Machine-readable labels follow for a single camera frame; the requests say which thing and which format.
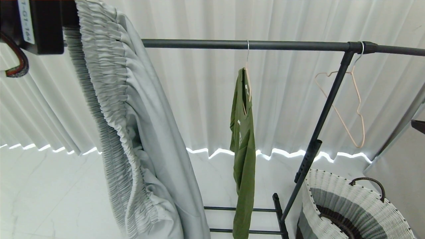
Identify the pale grey garment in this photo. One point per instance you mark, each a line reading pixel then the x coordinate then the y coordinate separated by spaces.
pixel 149 132

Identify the pink clothes hanger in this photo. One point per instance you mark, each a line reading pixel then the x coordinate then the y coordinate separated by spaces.
pixel 358 106
pixel 247 74

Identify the green printed shirt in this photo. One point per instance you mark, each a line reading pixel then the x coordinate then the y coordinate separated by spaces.
pixel 244 166

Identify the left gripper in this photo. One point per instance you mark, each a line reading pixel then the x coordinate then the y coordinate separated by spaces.
pixel 46 26

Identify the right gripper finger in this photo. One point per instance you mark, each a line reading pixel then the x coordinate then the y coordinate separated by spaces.
pixel 420 126

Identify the white curtain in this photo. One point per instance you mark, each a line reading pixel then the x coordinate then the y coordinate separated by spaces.
pixel 199 99

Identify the white laundry basket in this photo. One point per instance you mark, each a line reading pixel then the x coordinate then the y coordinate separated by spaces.
pixel 372 205

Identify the black clothes rack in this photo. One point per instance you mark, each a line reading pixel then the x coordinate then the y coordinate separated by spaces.
pixel 282 44

